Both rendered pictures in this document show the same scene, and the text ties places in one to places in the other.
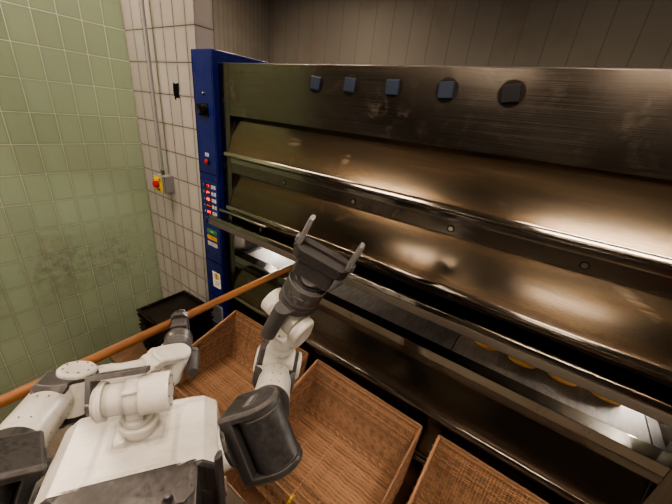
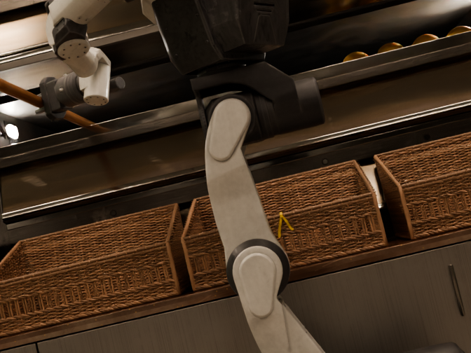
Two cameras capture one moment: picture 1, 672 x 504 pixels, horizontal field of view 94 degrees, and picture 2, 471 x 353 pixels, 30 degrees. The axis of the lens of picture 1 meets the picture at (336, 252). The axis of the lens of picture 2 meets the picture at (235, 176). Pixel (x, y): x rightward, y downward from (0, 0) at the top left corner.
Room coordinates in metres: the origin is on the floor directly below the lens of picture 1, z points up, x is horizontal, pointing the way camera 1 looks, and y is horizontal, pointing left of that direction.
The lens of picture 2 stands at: (-1.40, 1.36, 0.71)
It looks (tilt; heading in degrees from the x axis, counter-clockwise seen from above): 4 degrees up; 330
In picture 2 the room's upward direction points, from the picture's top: 13 degrees counter-clockwise
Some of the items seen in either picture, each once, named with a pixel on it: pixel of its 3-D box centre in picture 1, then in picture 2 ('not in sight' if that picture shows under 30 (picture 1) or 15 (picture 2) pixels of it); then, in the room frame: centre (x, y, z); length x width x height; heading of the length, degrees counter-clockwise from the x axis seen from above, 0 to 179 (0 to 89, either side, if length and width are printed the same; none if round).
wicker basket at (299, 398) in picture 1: (329, 448); (281, 220); (0.84, -0.06, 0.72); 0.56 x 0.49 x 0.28; 56
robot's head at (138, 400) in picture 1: (138, 400); not in sight; (0.38, 0.31, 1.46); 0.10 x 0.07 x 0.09; 112
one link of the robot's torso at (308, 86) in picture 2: not in sight; (258, 101); (0.32, 0.25, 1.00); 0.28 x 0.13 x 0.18; 57
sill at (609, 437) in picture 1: (379, 324); (248, 92); (1.09, -0.21, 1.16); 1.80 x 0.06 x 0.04; 57
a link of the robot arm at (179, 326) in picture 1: (178, 334); (63, 94); (0.86, 0.51, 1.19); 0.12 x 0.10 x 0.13; 22
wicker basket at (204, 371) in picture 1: (234, 373); (92, 265); (1.16, 0.43, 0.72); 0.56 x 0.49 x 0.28; 58
